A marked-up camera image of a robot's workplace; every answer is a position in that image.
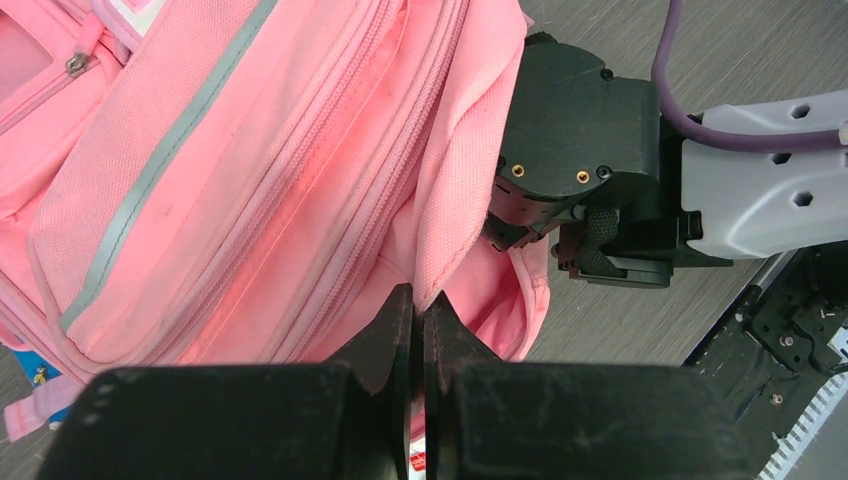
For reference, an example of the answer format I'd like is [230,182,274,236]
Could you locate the clear plastic stationery pack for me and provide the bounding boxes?
[408,451,426,480]

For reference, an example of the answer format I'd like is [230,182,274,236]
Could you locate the dark blue activity booklet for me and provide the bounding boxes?
[12,350,67,430]

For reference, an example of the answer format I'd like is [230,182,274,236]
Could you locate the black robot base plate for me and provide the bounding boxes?
[684,241,847,468]

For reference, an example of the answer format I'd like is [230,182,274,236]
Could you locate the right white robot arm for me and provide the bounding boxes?
[483,33,847,288]

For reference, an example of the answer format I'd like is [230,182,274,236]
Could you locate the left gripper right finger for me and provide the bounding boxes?
[422,292,499,479]

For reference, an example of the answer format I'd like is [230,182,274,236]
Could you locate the pink student backpack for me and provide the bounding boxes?
[1,1,550,441]

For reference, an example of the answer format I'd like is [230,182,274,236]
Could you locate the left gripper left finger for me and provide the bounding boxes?
[330,284,414,479]

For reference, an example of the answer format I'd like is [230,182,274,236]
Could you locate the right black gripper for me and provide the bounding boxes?
[483,32,724,289]

